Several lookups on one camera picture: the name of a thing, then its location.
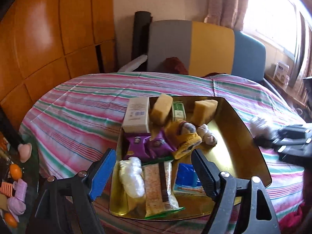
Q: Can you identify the white plastic bag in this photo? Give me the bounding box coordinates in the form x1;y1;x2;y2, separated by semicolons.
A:
119;157;145;199

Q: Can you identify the blue Tempo tissue pack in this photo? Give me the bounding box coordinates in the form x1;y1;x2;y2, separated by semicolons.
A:
173;163;206;197

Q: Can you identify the yellow sponge block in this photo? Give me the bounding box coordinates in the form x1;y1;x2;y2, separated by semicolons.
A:
190;99;218;126
150;94;173;126

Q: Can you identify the red blanket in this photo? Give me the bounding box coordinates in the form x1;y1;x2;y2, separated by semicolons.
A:
279;170;312;233

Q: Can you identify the pink socks pair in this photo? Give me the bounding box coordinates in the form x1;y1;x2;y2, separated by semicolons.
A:
7;179;27;222

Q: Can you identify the wooden desk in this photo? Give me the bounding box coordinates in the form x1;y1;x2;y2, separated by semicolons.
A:
264;74;311;123

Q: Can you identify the orange fruit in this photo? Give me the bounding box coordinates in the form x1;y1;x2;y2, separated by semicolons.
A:
9;164;22;181

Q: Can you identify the white product box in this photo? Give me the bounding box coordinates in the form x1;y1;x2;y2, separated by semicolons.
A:
273;61;289;85

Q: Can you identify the striped bed sheet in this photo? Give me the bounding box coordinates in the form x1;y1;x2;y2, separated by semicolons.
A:
18;71;307;234

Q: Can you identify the purple snack packet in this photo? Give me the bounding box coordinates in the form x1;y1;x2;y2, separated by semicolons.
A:
123;133;151;162
147;129;177;159

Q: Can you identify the gold tray with maroon rim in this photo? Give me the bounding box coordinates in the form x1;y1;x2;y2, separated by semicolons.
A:
109;96;272;221

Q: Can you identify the green oat bar packet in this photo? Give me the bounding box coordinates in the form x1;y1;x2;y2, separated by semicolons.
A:
143;157;184;220

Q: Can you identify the yellow knitted sock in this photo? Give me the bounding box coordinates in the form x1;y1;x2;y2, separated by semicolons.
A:
164;121;202;160

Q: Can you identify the beige tall box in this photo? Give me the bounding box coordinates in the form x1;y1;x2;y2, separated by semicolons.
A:
122;97;150;134

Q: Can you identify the green white small box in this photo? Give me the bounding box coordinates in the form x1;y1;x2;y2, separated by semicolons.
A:
171;101;186;121

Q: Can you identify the pink curtain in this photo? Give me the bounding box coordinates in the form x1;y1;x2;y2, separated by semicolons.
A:
204;0;248;31

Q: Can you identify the wooden wardrobe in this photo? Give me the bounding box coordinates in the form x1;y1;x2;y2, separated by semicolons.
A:
1;0;117;129

